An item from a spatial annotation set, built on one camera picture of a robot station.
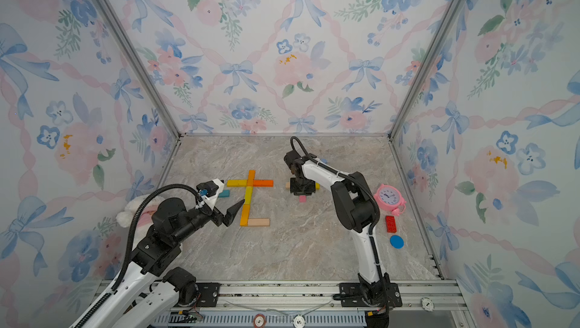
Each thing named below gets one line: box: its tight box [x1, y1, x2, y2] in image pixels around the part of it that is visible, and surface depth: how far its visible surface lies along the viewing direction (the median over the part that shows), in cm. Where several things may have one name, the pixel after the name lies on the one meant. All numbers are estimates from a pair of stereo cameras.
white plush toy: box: [115, 194, 164, 228], surface depth 78 cm
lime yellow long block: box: [243, 185, 253, 205], surface depth 100 cm
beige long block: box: [247, 218, 271, 227], surface depth 92 cm
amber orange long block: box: [246, 169, 257, 187], surface depth 106 cm
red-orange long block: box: [252, 179, 275, 188], surface depth 103 cm
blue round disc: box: [389, 235, 405, 250], surface depth 88 cm
